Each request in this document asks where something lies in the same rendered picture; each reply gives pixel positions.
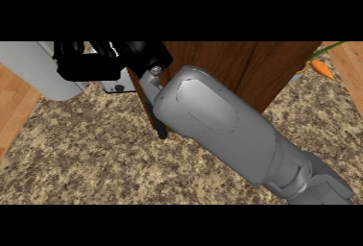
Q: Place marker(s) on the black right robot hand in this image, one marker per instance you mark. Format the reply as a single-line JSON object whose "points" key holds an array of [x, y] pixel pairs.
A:
{"points": [[90, 68]]}

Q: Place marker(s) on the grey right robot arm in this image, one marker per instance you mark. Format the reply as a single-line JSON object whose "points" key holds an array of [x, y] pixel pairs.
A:
{"points": [[222, 128]]}

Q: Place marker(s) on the brown wooden cabinet door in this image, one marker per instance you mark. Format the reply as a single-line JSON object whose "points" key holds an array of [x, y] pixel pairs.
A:
{"points": [[245, 70]]}

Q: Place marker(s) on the small grey appliance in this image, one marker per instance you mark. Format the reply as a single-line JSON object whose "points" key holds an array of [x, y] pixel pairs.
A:
{"points": [[118, 84]]}

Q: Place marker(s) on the pale grey rounded appliance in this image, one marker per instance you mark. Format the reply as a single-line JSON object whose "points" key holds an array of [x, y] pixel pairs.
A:
{"points": [[33, 67]]}

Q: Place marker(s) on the orange carrot with green leaves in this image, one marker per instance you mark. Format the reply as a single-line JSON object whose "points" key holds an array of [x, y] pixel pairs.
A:
{"points": [[322, 68]]}

